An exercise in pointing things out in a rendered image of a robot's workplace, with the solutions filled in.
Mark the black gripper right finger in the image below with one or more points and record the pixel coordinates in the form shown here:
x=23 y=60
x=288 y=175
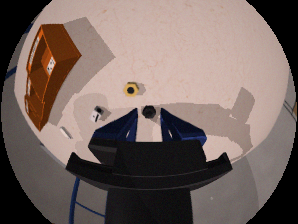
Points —
x=179 y=129

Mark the orange rack of bins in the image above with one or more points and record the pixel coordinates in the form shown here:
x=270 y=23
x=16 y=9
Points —
x=65 y=55

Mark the yellow hex nut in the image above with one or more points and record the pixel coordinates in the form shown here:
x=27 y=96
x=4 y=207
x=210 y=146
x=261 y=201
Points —
x=131 y=89

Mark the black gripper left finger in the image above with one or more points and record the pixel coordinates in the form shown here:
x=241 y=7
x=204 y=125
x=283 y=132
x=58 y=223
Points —
x=119 y=128

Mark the white domino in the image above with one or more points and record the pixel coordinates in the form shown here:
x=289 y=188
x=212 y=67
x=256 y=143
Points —
x=50 y=65

